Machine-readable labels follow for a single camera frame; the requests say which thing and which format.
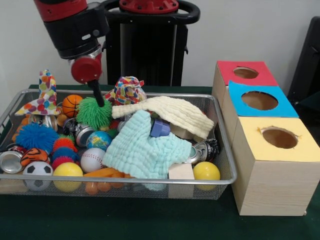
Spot clear mesh bin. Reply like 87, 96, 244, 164
0, 89, 237, 202

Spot orange toy basketball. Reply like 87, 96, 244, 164
62, 94, 84, 119

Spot plain yellow ball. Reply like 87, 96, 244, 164
53, 162, 84, 193

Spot pale yellow muslin cloth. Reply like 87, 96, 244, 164
111, 96, 215, 141

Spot yellow smiley ball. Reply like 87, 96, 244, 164
193, 161, 221, 191

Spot green spiky rubber ball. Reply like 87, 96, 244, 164
76, 97, 113, 130

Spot black chair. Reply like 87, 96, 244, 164
287, 16, 320, 126

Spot blue spiky rubber ball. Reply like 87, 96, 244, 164
15, 123, 59, 153

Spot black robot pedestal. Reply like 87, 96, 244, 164
100, 0, 201, 87

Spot black and white soccer ball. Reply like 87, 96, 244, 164
23, 161, 54, 192

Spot mint green muslin cloth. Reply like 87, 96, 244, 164
102, 110, 193, 180

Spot white baseball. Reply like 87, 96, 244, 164
80, 147, 107, 174

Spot wooden box with three holes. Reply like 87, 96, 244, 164
211, 60, 320, 217

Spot colourful polka-dot cloth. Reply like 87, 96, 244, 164
104, 76, 147, 107
15, 69, 63, 117

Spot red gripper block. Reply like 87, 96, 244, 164
70, 56, 106, 108

